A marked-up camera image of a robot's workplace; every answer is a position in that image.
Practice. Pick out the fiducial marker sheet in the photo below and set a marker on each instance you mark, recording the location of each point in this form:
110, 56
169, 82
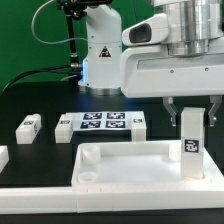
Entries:
106, 120

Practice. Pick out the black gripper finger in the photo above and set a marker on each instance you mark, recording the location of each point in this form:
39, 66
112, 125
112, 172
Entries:
168, 103
216, 102

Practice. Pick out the white desk top tray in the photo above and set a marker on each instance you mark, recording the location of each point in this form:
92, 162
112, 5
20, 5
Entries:
141, 169

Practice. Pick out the white block at left edge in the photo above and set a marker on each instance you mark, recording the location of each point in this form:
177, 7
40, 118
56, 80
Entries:
4, 157

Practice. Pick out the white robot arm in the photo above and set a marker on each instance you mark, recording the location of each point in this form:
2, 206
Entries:
103, 62

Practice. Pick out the black camera pole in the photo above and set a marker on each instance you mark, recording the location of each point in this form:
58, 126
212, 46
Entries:
76, 10

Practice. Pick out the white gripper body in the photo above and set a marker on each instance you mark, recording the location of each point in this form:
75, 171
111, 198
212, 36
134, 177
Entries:
166, 57

